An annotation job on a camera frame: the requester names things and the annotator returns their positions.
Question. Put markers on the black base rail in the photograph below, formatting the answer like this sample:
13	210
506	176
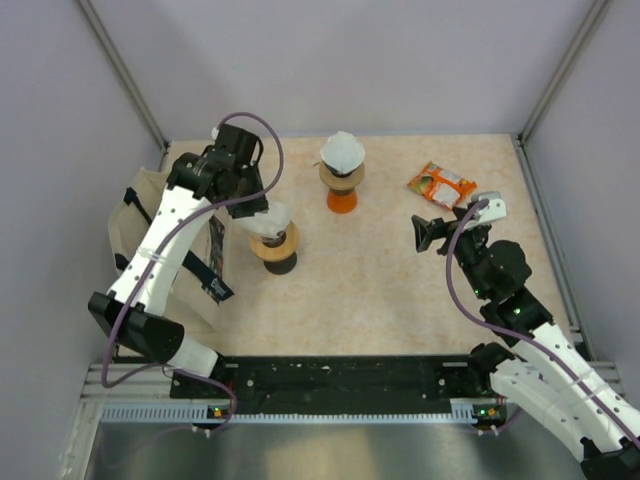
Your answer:
343	385

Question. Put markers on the aluminium frame rail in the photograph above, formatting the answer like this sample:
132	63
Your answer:
158	396

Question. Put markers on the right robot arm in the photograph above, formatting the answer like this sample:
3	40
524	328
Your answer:
536	367

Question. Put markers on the dark glass carafe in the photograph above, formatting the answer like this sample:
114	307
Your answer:
281	267

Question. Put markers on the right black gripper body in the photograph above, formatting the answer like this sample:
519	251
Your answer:
468	249

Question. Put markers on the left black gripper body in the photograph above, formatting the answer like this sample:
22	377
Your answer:
249	178

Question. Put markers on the orange snack packet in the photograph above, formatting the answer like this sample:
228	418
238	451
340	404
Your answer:
441	186

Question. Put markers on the blue ribbed glass dripper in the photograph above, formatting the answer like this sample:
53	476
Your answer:
337	173

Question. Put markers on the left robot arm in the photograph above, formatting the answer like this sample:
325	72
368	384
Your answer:
131	312

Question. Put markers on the orange glass carafe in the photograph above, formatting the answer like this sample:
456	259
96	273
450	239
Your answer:
342	202

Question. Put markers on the beige canvas tote bag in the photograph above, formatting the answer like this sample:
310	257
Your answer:
194	298

